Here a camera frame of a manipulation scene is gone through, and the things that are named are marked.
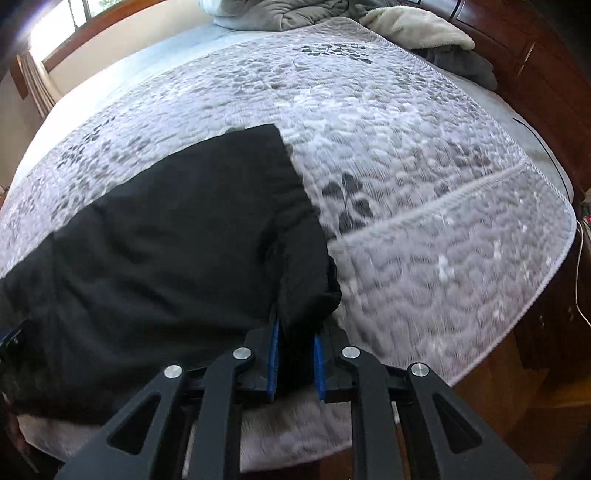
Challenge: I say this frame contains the dark wooden headboard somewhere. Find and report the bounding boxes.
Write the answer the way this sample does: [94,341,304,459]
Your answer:
[434,0,591,204]

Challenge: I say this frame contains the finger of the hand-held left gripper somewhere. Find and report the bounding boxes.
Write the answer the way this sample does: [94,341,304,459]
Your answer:
[0,323,26,356]

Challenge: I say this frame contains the black pants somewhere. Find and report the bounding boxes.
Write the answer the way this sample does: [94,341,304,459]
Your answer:
[0,124,343,428]

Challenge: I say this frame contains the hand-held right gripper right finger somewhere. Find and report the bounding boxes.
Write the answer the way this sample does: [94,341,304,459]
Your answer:
[313,319,536,480]

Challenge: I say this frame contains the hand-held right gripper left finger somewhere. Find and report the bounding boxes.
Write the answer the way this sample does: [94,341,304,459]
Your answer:
[54,316,282,480]

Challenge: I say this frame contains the cream fleece blanket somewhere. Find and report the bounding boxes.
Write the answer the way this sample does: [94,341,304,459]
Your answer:
[359,7,476,51]

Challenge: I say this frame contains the white pillow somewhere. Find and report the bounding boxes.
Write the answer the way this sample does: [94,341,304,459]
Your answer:
[198,0,288,31]

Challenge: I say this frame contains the beige curtain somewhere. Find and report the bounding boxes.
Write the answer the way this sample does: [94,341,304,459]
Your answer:
[16,51,59,118]

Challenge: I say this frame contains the white cable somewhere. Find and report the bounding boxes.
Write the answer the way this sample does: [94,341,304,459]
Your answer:
[571,219,591,324]

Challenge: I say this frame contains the dark grey cloth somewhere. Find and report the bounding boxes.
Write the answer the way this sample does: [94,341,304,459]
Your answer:
[421,46,498,90]

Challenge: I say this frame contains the grey comforter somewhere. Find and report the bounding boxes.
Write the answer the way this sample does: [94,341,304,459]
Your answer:
[276,0,403,33]

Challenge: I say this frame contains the wooden framed window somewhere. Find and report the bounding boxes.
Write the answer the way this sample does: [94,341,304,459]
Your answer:
[28,0,178,70]

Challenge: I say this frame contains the grey floral quilted bedspread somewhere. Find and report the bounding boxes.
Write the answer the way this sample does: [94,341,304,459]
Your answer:
[0,18,578,472]

